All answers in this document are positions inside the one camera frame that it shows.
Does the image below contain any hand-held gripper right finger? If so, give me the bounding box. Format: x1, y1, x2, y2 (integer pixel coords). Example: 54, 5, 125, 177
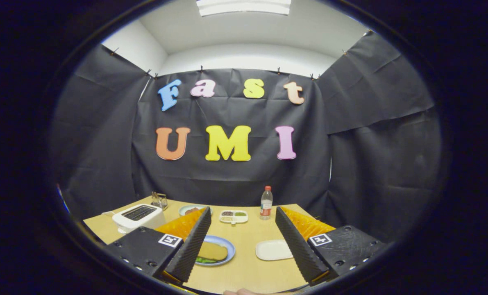
275, 206, 388, 286

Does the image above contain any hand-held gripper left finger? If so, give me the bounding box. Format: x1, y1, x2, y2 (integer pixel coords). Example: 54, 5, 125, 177
104, 206, 212, 283

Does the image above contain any brown toasted bread slice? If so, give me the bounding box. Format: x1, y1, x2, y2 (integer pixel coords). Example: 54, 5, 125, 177
197, 242, 229, 261

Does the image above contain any white square plate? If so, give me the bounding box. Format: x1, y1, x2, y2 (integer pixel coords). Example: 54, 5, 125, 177
255, 240, 294, 261

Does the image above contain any pale green round plate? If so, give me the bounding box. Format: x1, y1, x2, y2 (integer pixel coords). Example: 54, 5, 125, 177
179, 204, 213, 217

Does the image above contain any blue round plate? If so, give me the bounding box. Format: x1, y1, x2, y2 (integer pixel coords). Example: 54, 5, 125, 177
195, 235, 236, 267

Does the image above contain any white divided condiment tray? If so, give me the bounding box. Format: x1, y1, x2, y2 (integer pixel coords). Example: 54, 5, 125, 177
219, 210, 248, 225

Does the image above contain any clear bottle with red cap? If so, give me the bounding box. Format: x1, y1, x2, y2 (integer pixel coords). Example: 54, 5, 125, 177
260, 186, 273, 220

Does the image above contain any white toaster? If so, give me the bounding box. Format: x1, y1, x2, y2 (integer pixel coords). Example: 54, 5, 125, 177
112, 204, 166, 234

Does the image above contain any black backdrop cloth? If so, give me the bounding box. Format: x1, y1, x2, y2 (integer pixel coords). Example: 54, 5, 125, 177
49, 31, 443, 242

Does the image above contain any blurred white red object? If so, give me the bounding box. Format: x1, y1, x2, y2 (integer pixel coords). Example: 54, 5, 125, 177
57, 184, 70, 213

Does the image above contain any ceiling light panel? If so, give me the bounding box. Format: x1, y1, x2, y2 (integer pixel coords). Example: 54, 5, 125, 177
196, 0, 292, 17

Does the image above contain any metal wire caddy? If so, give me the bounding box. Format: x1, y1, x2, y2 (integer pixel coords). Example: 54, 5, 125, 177
151, 191, 168, 211

